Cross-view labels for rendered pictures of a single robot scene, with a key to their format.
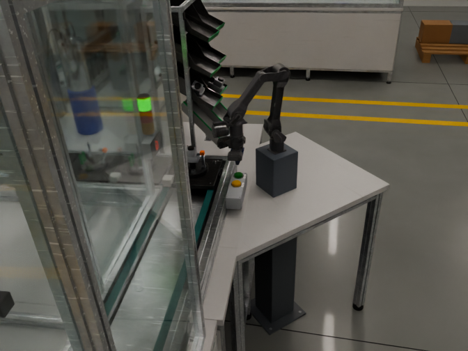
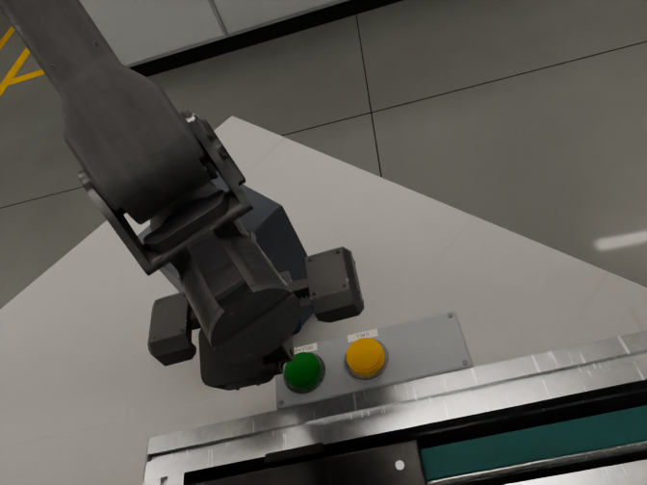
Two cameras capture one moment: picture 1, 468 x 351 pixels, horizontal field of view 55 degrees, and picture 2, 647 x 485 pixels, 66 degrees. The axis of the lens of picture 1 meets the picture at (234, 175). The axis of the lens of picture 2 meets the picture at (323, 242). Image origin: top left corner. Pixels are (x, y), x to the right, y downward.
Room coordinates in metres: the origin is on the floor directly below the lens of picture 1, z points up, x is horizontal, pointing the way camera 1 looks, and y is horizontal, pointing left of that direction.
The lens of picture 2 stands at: (1.64, 0.25, 1.44)
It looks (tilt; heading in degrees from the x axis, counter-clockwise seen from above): 48 degrees down; 273
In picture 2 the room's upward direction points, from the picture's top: 24 degrees counter-clockwise
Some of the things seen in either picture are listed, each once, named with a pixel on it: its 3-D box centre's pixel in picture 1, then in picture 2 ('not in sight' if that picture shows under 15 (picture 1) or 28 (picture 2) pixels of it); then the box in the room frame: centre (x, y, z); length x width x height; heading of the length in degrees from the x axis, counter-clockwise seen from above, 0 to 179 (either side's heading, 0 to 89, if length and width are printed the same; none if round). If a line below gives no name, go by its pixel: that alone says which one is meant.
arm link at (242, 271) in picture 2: (226, 123); (206, 239); (1.72, 0.02, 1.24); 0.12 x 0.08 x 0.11; 106
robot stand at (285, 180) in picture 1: (276, 168); (238, 270); (1.78, -0.20, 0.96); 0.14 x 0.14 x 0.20; 31
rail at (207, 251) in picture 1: (215, 217); (570, 393); (1.49, 0.08, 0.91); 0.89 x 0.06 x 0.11; 170
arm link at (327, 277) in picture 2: (236, 141); (239, 286); (1.73, -0.02, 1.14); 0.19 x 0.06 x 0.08; 172
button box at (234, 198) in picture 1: (236, 189); (372, 370); (1.66, -0.01, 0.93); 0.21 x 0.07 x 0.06; 170
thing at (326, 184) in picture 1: (269, 184); (245, 339); (1.83, -0.17, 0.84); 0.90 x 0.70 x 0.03; 121
